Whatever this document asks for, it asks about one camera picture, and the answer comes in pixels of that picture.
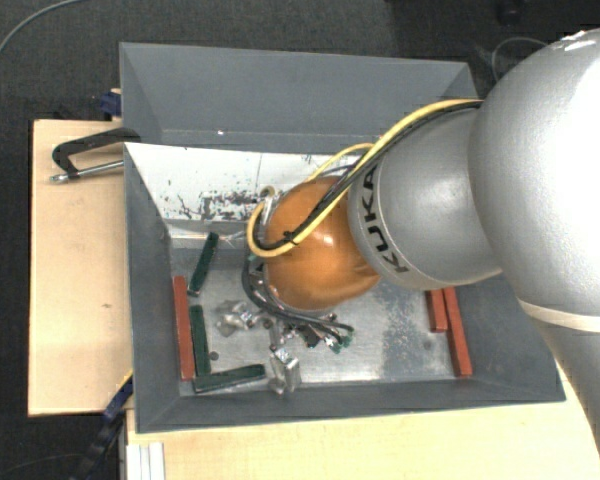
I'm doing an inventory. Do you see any grey metal bin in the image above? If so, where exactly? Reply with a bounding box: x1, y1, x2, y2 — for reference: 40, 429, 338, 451
118, 41, 567, 435

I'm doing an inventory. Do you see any pale wood flat board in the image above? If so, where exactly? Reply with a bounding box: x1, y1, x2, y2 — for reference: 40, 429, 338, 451
26, 118, 135, 418

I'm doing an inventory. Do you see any red-brown flat block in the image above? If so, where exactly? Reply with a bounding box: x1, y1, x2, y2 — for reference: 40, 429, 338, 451
424, 289, 450, 334
172, 274, 197, 383
441, 286, 475, 379

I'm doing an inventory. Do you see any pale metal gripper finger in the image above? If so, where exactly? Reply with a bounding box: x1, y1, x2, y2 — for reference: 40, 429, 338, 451
213, 299, 259, 339
267, 346, 302, 397

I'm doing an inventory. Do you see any dark green flat block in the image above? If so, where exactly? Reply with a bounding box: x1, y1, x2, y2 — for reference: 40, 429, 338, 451
186, 231, 221, 298
191, 363, 268, 395
188, 303, 214, 378

